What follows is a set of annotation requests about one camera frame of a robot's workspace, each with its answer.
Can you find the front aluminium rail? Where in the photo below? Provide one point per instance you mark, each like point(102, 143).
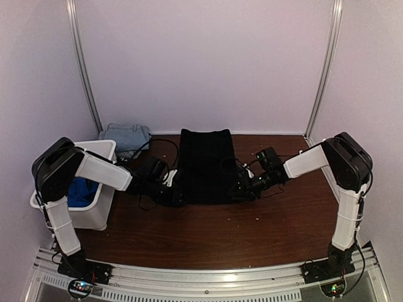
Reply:
point(275, 283)

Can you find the folded grey button shirt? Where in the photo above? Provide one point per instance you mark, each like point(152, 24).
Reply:
point(128, 155)

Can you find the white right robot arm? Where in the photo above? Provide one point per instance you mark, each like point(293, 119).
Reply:
point(350, 165)

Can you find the black garment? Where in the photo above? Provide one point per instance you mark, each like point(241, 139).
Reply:
point(209, 167)

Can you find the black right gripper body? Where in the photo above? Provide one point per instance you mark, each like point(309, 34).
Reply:
point(253, 189)

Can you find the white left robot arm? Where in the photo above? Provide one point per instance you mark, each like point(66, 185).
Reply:
point(54, 171)

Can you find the white plastic laundry bin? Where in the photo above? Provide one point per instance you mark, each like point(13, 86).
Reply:
point(96, 214)

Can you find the light blue denim skirt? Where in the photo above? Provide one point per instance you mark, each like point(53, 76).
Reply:
point(127, 137)

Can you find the right aluminium frame post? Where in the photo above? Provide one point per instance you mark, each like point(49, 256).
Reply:
point(332, 42)

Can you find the left aluminium frame post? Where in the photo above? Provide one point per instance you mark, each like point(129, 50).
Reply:
point(81, 63)

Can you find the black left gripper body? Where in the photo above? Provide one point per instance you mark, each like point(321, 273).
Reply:
point(161, 197)

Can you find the blue garment in bin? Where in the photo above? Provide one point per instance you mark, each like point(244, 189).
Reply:
point(81, 192)

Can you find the aluminium frame post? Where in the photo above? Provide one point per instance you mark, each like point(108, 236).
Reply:
point(81, 63)
point(332, 42)

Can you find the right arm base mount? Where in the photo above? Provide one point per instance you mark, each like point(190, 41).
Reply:
point(330, 272)

